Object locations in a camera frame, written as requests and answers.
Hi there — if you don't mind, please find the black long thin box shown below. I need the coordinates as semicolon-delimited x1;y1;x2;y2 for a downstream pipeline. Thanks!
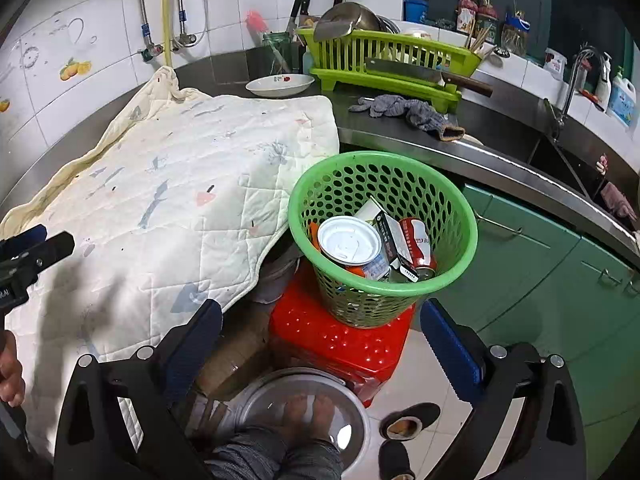
374;212;419;283

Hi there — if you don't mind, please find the red cola can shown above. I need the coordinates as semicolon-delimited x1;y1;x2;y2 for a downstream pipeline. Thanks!
400;217;437;280

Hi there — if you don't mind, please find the orange chocolate snack wrapper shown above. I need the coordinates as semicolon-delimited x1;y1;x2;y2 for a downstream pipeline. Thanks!
308;221;321;252

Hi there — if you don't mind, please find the silver aluminium can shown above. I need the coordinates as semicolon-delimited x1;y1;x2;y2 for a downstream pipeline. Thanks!
317;216;390;281

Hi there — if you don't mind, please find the person's left hand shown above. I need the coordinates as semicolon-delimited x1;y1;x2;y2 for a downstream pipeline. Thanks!
0;330;25;408

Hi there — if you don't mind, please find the black slipper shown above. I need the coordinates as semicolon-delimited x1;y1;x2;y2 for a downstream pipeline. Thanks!
378;402;440;441
378;440;416;480

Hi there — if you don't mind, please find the steel basin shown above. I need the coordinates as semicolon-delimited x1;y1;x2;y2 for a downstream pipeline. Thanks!
219;367;371;476

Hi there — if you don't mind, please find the red plastic stool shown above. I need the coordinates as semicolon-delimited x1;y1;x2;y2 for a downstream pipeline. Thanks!
268;261;416;408

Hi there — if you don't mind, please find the green cabinet door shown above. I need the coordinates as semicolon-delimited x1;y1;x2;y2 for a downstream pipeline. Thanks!
433;185;579;330

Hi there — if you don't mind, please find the cream quilted cloth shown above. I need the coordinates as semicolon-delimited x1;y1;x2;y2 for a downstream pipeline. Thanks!
1;67;340;456

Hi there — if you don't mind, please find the green plastic mesh basket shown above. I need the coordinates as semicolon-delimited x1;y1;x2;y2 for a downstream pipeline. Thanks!
288;152;478;328

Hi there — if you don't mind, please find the chrome sink faucet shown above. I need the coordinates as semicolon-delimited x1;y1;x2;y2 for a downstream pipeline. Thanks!
542;42;602;142

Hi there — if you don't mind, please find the white ceramic plate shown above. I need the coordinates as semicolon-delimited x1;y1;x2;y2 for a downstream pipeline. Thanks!
245;74;314;99

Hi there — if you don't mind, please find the green utensil holder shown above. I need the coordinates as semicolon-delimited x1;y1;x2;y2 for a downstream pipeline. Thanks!
262;32;300;74

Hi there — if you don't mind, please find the blue detergent bottle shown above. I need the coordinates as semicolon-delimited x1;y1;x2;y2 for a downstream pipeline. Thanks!
606;66;637;129

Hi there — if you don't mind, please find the lime green dish rack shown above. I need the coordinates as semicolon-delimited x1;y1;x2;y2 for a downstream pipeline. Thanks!
297;28;480;114

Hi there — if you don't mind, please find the pink bottle brush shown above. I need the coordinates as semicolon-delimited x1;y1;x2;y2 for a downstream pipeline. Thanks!
245;10;269;35

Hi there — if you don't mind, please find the metal wall valve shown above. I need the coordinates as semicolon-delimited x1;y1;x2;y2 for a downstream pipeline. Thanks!
140;44;164;63

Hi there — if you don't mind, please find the cleaver knife wooden handle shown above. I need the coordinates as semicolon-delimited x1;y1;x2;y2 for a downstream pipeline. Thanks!
364;58;494;98

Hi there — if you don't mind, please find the yellow gas hose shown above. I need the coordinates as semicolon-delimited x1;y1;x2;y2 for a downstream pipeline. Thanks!
160;0;179;70

